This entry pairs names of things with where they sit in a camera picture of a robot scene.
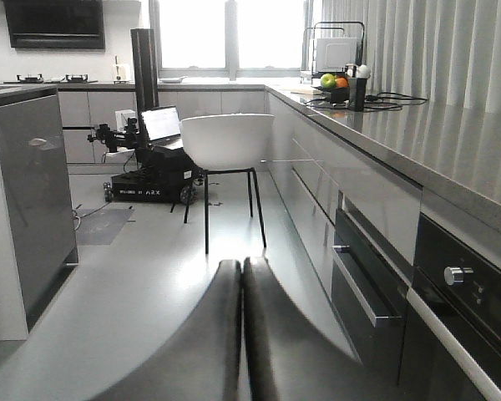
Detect orange fruit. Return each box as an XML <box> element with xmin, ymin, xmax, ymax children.
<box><xmin>336</xmin><ymin>77</ymin><xmax>348</xmax><ymax>88</ymax></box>

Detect grey base cabinets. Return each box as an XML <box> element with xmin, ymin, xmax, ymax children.
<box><xmin>58</xmin><ymin>85</ymin><xmax>423</xmax><ymax>293</ymax></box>

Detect black fruit bowl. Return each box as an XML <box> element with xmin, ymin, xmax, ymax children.
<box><xmin>314</xmin><ymin>86</ymin><xmax>350</xmax><ymax>104</ymax></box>

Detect white microwave on rack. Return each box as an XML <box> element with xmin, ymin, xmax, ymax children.
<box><xmin>301</xmin><ymin>21</ymin><xmax>366</xmax><ymax>84</ymax></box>

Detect black bottle with white ball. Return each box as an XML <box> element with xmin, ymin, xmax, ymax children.
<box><xmin>347</xmin><ymin>64</ymin><xmax>371</xmax><ymax>112</ymax></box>

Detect chrome oven knob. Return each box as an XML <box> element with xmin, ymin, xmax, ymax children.
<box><xmin>443</xmin><ymin>266</ymin><xmax>474</xmax><ymax>287</ymax></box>

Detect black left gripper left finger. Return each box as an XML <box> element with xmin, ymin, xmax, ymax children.
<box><xmin>94</xmin><ymin>260</ymin><xmax>241</xmax><ymax>400</ymax></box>

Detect white shell chair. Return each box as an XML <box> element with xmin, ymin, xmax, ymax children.
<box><xmin>180</xmin><ymin>114</ymin><xmax>275</xmax><ymax>247</ymax></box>

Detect green apple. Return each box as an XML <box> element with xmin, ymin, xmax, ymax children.
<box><xmin>320</xmin><ymin>74</ymin><xmax>337</xmax><ymax>89</ymax></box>

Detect black power cable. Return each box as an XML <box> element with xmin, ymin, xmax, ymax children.
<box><xmin>304</xmin><ymin>91</ymin><xmax>429</xmax><ymax>112</ymax></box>

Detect open laptop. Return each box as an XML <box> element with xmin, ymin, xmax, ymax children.
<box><xmin>141</xmin><ymin>105</ymin><xmax>182</xmax><ymax>150</ymax></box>

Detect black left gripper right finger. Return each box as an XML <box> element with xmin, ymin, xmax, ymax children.
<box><xmin>243</xmin><ymin>257</ymin><xmax>358</xmax><ymax>400</ymax></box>

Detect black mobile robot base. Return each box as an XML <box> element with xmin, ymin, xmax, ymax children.
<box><xmin>88</xmin><ymin>28</ymin><xmax>200</xmax><ymax>205</ymax></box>

